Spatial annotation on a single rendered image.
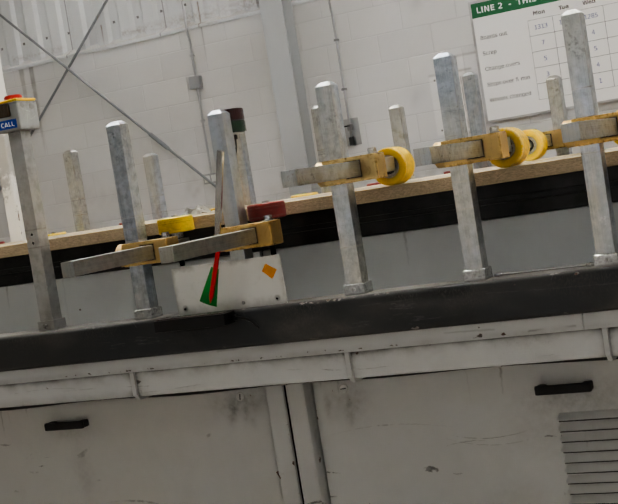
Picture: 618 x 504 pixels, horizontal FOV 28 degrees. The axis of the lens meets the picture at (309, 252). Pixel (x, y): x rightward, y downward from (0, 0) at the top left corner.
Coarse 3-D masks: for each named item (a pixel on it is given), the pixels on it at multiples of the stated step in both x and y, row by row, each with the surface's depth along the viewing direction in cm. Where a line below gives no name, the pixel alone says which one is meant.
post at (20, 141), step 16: (16, 144) 279; (16, 160) 280; (32, 160) 281; (16, 176) 280; (32, 176) 280; (32, 192) 279; (32, 208) 279; (32, 224) 280; (32, 240) 280; (48, 240) 282; (32, 256) 281; (48, 256) 282; (32, 272) 281; (48, 272) 281; (48, 288) 280; (48, 304) 280; (48, 320) 281; (64, 320) 283
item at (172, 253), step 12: (252, 228) 254; (192, 240) 238; (204, 240) 237; (216, 240) 241; (228, 240) 245; (240, 240) 249; (252, 240) 253; (168, 252) 227; (180, 252) 228; (192, 252) 232; (204, 252) 236
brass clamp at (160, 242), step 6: (150, 240) 266; (156, 240) 265; (162, 240) 265; (168, 240) 265; (174, 240) 268; (120, 246) 271; (126, 246) 269; (132, 246) 268; (138, 246) 268; (156, 246) 266; (162, 246) 265; (156, 252) 266; (156, 258) 266; (132, 264) 269; (138, 264) 268; (144, 264) 268
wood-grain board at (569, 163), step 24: (480, 168) 331; (504, 168) 249; (528, 168) 247; (552, 168) 245; (576, 168) 243; (360, 192) 263; (384, 192) 260; (408, 192) 258; (432, 192) 256; (24, 240) 386; (72, 240) 295; (96, 240) 293
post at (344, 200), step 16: (320, 96) 246; (336, 96) 247; (320, 112) 247; (336, 112) 246; (336, 128) 246; (336, 144) 246; (336, 192) 247; (352, 192) 248; (336, 208) 248; (352, 208) 247; (352, 224) 247; (352, 240) 247; (352, 256) 247; (352, 272) 248
